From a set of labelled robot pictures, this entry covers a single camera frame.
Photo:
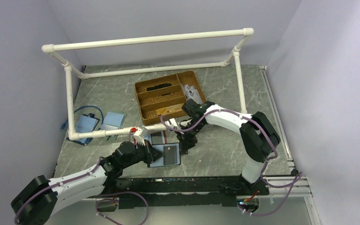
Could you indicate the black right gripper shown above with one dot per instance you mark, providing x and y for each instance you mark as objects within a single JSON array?
[{"x": 186, "y": 141}]

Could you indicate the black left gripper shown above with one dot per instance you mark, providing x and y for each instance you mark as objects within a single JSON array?
[{"x": 151, "y": 153}]

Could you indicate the grey credit card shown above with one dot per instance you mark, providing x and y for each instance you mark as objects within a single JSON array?
[{"x": 171, "y": 155}]

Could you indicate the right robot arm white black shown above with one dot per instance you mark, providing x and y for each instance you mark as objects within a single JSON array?
[{"x": 258, "y": 135}]

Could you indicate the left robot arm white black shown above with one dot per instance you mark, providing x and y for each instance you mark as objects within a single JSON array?
[{"x": 43, "y": 197}]

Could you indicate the gold card in tray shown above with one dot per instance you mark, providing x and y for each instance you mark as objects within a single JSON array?
[{"x": 169, "y": 109}]

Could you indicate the grey cards in tray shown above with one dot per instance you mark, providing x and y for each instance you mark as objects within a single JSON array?
[{"x": 191, "y": 92}]

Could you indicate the blue card left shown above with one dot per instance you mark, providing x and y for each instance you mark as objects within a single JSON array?
[{"x": 86, "y": 123}]

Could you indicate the black card in tray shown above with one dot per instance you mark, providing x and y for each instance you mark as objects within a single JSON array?
[{"x": 159, "y": 86}]

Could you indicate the brown woven divided tray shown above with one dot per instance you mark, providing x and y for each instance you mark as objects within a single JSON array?
[{"x": 149, "y": 101}]

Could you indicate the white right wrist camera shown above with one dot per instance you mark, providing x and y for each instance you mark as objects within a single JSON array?
[{"x": 172, "y": 125}]

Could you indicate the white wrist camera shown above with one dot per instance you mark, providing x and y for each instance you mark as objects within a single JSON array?
[
  {"x": 172, "y": 125},
  {"x": 137, "y": 135}
]

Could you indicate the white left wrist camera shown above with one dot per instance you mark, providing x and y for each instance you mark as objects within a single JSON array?
[{"x": 137, "y": 135}]

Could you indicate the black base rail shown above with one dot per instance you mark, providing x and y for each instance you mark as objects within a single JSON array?
[{"x": 182, "y": 191}]

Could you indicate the white PVC pipe frame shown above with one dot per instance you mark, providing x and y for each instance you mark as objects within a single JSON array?
[{"x": 53, "y": 50}]

